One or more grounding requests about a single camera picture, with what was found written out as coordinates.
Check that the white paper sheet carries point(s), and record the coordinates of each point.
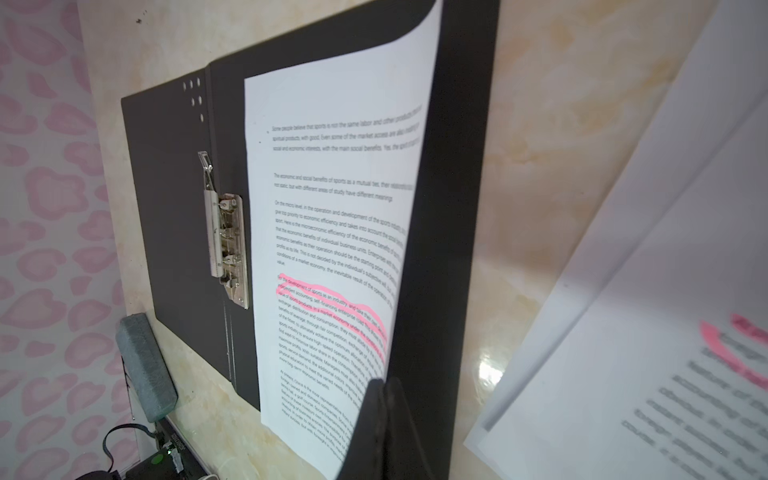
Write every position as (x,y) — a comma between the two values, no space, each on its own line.
(665,374)
(722,80)

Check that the grey black file folder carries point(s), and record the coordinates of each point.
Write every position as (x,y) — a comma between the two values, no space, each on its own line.
(167,126)

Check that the printed paper sheet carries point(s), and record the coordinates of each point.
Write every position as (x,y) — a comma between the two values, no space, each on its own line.
(333,153)

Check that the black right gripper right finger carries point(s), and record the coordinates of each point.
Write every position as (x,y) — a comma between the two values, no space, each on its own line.
(403,456)

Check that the metal folder clip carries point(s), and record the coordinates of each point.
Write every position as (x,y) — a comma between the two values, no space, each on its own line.
(226,237)

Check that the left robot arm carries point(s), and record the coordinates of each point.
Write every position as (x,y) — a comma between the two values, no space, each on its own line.
(171,461)

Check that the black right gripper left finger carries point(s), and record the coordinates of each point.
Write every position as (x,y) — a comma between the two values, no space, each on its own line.
(365,455)

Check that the grey sponge block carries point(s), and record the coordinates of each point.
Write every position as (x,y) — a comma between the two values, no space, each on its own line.
(145,367)

